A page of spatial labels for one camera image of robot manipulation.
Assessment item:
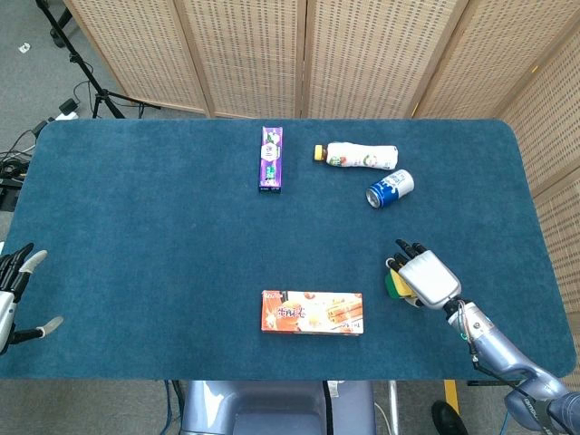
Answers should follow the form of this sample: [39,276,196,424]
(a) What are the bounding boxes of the blue-grey robot torso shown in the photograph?
[180,380,377,435]

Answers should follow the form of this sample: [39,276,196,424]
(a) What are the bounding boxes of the purple toothpaste box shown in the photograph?
[257,126,285,195]

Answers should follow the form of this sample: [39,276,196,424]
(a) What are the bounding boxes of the blue table cloth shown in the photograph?
[0,118,577,382]

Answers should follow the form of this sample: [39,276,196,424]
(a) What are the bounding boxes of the orange egg roll box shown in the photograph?
[260,290,364,336]

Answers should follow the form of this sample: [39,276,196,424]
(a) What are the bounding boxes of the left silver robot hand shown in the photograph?
[0,242,64,355]

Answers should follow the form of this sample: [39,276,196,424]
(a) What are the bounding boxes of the blue cable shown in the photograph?
[163,380,183,435]

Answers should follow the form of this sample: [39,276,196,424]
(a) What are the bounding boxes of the black tripod stand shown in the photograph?
[35,0,162,120]

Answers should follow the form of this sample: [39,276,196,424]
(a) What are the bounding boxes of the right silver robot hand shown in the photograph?
[384,238,462,312]

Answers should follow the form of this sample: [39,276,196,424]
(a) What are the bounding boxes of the black floor cables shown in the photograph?
[0,118,58,182]

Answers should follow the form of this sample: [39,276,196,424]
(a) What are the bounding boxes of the green yellow sponge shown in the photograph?
[383,269,421,305]

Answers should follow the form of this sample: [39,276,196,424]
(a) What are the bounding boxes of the blue and white can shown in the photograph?
[365,169,415,210]

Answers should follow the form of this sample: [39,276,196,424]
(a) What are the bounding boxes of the yellow post with black foot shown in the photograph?
[430,380,470,435]

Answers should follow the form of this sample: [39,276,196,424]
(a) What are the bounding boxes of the metal table leg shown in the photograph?
[387,380,401,435]

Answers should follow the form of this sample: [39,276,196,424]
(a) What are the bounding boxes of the white power strip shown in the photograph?
[54,98,82,121]

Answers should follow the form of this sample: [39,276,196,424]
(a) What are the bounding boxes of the white bottle with yellow cap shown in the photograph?
[313,141,400,171]

